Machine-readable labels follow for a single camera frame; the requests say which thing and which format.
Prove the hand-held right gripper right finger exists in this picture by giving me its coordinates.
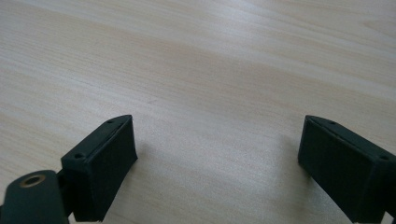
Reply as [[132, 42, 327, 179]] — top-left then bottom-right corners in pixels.
[[297, 114, 396, 224]]

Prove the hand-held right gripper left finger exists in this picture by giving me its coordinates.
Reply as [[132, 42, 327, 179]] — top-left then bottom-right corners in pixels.
[[60, 114, 139, 223]]

